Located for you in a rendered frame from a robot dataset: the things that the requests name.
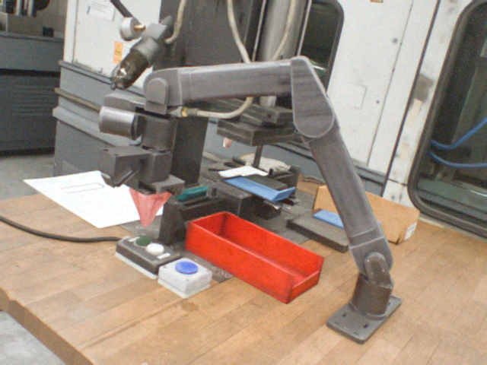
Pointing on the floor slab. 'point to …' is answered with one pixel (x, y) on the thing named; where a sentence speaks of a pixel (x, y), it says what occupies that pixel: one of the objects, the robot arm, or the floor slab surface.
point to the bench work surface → (233, 301)
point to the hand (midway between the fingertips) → (146, 221)
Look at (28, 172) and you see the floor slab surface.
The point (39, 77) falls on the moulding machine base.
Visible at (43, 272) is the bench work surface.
